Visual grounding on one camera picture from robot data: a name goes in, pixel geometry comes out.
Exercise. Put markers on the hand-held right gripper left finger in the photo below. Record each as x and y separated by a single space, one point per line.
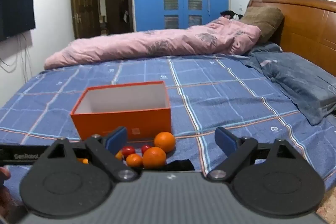
116 138

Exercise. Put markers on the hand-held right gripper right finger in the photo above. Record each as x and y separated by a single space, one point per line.
224 138

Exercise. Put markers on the orange cardboard box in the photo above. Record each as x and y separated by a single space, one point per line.
123 119

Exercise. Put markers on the red cherry tomato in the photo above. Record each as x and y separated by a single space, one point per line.
146 148
128 151

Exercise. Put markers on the large orange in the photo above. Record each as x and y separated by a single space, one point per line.
164 141
154 157

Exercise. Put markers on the person's left hand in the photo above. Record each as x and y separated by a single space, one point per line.
4 172

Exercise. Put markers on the blue plaid bed sheet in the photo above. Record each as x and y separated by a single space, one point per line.
223 98

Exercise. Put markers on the grey-blue pillow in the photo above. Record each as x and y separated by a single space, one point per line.
296 77

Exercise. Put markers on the pink printed quilt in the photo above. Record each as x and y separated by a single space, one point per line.
157 43

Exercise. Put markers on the brown pillow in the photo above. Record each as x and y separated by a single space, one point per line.
262 22

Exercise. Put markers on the black clothing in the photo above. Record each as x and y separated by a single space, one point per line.
231 14

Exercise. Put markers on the wooden headboard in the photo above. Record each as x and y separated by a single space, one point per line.
307 27

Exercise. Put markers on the black wall television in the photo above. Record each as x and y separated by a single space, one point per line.
15 11

